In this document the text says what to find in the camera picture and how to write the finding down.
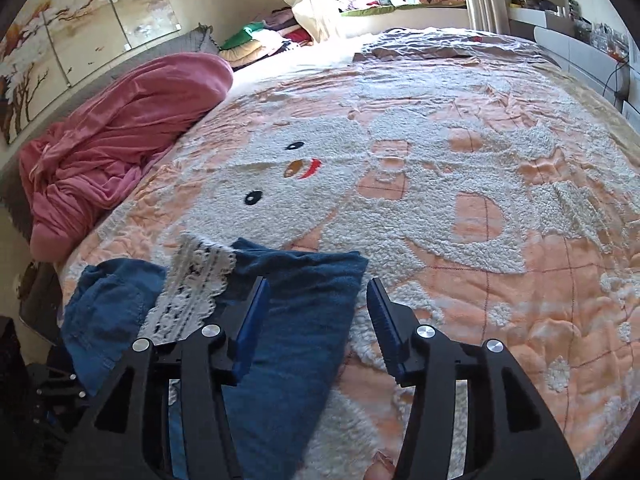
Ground pink blanket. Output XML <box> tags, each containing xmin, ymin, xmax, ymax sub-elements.
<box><xmin>18</xmin><ymin>52</ymin><xmax>233</xmax><ymax>263</ymax></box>

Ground blue denim lace pants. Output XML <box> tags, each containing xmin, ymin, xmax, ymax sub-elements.
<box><xmin>61</xmin><ymin>234</ymin><xmax>368</xmax><ymax>479</ymax></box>

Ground clothes on window sill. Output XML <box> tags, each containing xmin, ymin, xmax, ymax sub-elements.
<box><xmin>338</xmin><ymin>0</ymin><xmax>466</xmax><ymax>18</ymax></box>

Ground right hand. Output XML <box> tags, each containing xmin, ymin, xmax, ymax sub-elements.
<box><xmin>363</xmin><ymin>452</ymin><xmax>396</xmax><ymax>480</ymax></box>

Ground peach white bear bedspread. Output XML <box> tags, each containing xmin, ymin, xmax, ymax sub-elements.
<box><xmin>62</xmin><ymin>29</ymin><xmax>639</xmax><ymax>479</ymax></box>

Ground white low cabinet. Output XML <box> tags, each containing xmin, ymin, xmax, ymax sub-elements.
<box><xmin>509</xmin><ymin>6</ymin><xmax>639</xmax><ymax>131</ymax></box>

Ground pile of folded clothes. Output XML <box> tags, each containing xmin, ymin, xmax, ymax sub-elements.
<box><xmin>218</xmin><ymin>6</ymin><xmax>314</xmax><ymax>70</ymax></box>

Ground tree painting wall panels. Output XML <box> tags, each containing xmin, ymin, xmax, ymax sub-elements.
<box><xmin>1</xmin><ymin>0</ymin><xmax>181</xmax><ymax>145</ymax></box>

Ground grey headboard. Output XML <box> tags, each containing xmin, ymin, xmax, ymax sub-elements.
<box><xmin>1</xmin><ymin>24</ymin><xmax>219</xmax><ymax>240</ymax></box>

